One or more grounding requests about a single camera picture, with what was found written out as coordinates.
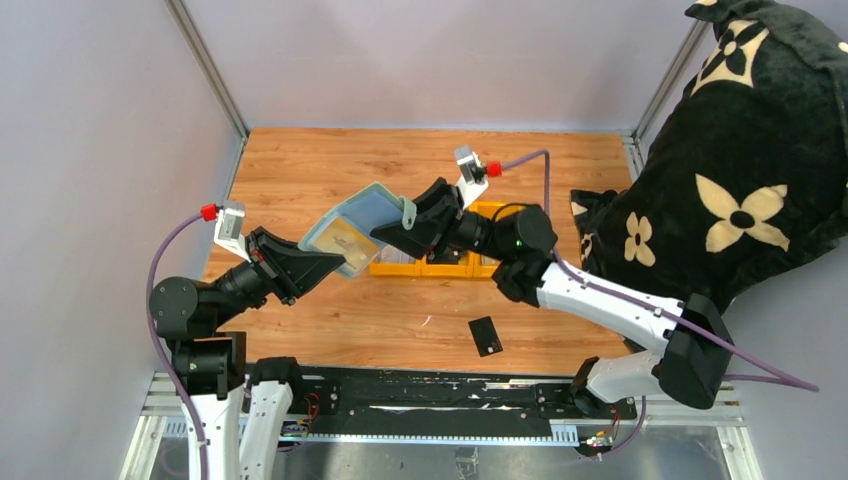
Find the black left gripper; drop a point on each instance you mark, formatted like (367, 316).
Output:
(270, 266)

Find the black flower pattern blanket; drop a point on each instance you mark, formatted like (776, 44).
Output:
(747, 177)

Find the yellow plastic bin left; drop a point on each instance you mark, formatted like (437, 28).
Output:
(391, 262)

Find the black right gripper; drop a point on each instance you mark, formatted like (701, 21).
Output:
(448, 216)

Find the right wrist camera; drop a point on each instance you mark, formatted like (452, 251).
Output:
(473, 180)

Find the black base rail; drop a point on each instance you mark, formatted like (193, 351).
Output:
(441, 404)

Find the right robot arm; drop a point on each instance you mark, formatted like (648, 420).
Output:
(685, 345)

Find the black credit card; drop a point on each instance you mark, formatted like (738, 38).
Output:
(485, 337)

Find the yellow plastic bin middle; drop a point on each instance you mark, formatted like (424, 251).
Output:
(444, 267)

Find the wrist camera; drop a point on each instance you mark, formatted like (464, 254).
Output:
(473, 180)
(228, 226)

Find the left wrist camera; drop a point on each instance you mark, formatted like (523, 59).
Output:
(228, 226)

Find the yellow plastic bin right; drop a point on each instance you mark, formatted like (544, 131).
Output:
(483, 266)

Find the yellow plastic bin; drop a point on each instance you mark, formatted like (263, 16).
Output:
(391, 262)
(444, 267)
(483, 266)

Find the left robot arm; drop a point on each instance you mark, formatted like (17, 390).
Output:
(234, 412)

